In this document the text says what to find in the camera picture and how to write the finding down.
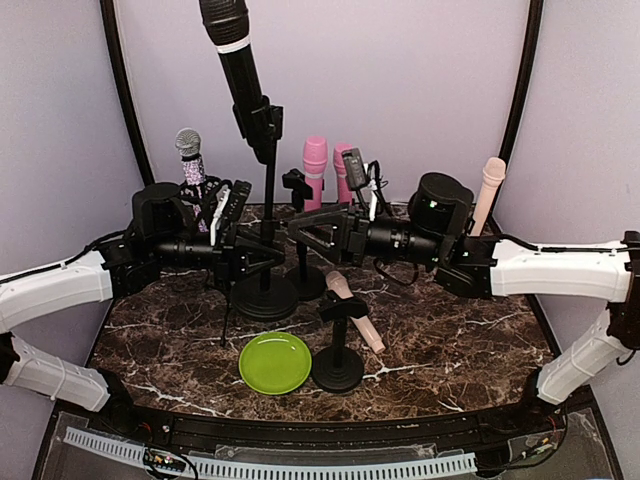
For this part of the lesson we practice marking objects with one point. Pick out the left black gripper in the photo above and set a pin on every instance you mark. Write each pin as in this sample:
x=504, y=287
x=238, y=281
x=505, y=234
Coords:
x=232, y=251

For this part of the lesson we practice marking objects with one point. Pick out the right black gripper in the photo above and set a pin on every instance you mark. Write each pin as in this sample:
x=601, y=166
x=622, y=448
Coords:
x=352, y=242

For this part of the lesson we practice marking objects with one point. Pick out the black stand for pink microphone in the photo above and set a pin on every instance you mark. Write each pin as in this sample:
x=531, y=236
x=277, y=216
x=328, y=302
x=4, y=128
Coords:
x=308, y=280

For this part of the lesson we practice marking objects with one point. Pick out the black round-base mic stand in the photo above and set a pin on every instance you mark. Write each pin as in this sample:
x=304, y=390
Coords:
x=337, y=368

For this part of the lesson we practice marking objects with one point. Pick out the small pale pink microphone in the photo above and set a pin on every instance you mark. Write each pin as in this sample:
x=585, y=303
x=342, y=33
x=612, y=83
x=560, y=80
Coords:
x=494, y=173

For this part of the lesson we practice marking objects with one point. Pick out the black handheld microphone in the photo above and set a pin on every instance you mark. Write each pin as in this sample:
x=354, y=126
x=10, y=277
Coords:
x=227, y=25

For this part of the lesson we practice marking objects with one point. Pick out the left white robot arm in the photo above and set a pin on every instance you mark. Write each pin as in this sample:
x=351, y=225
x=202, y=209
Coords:
x=170, y=227

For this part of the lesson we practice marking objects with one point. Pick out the rhinestone silver-head microphone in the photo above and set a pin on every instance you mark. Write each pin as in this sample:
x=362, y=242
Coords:
x=192, y=170

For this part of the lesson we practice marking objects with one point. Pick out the green round plate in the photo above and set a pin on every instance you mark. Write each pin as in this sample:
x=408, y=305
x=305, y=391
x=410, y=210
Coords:
x=275, y=363

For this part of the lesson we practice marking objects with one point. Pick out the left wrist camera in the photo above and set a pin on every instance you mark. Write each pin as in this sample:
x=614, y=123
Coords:
x=229, y=209

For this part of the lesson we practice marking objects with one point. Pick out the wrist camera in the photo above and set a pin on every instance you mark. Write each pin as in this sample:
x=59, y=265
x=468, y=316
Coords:
x=229, y=209
x=364, y=180

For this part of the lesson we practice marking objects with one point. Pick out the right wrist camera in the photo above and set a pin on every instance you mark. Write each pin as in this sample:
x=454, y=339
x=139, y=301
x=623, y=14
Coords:
x=364, y=180

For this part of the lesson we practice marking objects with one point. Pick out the black tripod shock-mount stand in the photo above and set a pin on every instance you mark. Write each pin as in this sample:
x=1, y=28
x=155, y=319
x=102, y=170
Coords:
x=225, y=320

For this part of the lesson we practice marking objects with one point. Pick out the white slotted cable duct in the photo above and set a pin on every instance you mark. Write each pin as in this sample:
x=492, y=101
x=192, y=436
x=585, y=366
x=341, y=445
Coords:
x=252, y=463

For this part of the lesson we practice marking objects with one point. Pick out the black front rail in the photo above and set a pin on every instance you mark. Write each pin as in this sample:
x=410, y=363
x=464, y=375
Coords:
x=484, y=430

